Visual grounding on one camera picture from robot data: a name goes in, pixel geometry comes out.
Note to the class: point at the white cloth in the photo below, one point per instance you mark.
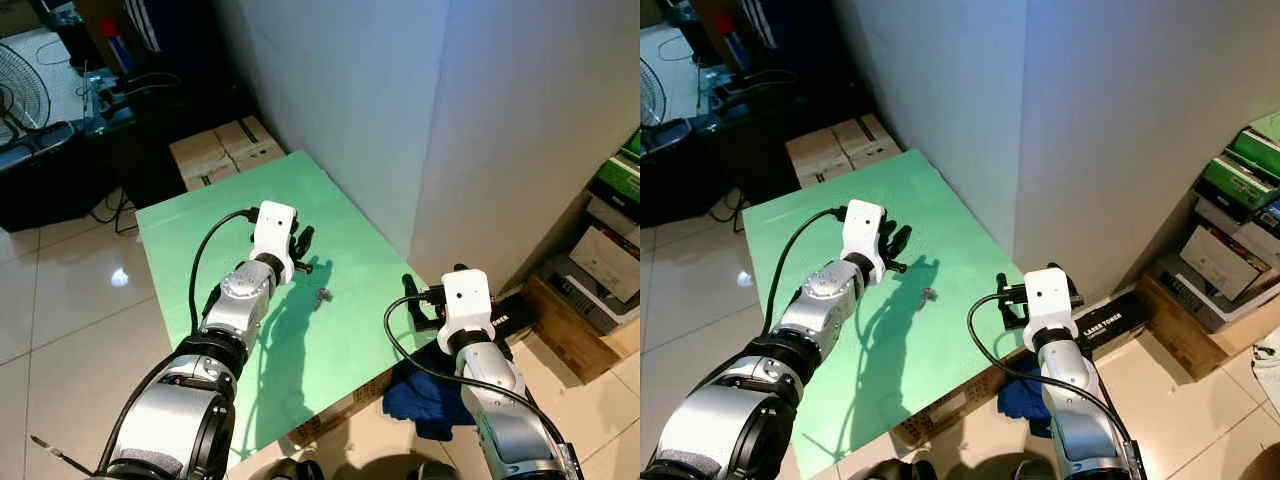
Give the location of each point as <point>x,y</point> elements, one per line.
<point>1268,358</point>

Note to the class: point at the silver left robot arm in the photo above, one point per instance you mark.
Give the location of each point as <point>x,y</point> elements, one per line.
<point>235,300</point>
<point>825,300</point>

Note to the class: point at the dark white-striped jacket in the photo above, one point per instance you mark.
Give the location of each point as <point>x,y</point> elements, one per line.
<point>785,22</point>
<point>170,22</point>

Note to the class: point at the white carton box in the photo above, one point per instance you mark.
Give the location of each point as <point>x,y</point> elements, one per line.
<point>615,215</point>
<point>1215,222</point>

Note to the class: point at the black cabinet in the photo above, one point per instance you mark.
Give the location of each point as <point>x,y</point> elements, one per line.
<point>765,150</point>
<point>160,150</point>

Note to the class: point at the large brown cardboard box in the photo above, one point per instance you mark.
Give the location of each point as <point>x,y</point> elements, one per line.
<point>950,405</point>
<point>340,410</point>

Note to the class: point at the green cartridge box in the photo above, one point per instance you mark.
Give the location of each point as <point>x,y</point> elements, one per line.
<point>1240,185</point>
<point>1260,140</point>
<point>620,180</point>

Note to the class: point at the standing fan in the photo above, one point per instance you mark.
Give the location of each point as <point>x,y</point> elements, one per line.
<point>22,105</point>
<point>652,90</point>

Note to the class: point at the white grey printed carton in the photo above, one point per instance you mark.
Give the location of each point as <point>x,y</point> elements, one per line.
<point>1225,262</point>
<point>605,262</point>

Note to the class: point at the dark robot left leg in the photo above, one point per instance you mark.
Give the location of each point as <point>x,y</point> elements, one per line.
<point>290,472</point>
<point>900,472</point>

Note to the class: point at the dark robot right leg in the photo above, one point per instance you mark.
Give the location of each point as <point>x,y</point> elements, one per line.
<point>1035,472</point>
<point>432,472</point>

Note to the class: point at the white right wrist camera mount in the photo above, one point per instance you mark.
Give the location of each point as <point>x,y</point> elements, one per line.
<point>465,300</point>
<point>1050,298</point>

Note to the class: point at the green board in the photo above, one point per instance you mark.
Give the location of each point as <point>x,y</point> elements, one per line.
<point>340,230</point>
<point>950,230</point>

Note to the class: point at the dark robot leg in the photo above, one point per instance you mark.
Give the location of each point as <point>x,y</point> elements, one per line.
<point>432,472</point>
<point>1035,472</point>
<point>290,472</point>
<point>900,472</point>

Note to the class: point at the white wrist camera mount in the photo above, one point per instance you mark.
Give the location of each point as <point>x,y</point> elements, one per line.
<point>862,228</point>
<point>465,300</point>
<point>1050,298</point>
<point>272,230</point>

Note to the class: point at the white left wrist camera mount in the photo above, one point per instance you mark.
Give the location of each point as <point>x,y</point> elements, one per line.
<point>862,228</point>
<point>272,230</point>

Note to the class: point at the white and blue box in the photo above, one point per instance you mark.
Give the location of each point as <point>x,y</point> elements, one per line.
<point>1270,215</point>

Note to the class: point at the red spray can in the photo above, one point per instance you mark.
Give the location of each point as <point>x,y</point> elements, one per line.
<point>732,42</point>
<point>118,45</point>

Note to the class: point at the black case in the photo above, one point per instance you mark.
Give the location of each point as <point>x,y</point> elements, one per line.
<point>50,185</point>
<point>675,180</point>

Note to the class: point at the black laser toner box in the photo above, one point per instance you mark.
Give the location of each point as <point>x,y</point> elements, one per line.
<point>512,315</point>
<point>1112,322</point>

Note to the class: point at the thin black rod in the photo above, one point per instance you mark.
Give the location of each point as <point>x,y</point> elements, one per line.
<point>60,454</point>

